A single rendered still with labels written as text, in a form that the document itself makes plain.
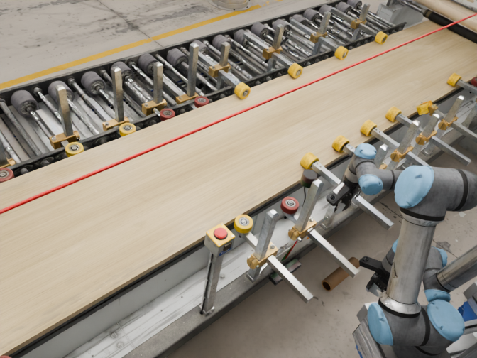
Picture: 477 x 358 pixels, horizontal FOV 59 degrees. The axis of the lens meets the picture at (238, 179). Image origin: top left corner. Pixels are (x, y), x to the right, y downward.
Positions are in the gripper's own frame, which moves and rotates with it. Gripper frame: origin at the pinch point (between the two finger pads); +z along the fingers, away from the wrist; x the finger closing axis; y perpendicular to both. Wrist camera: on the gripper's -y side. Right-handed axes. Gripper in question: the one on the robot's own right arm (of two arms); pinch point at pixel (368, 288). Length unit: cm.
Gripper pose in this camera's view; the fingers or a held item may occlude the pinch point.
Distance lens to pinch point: 190.4
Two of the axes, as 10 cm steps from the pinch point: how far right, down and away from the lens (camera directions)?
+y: 6.5, 6.1, -4.6
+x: 7.5, -4.0, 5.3
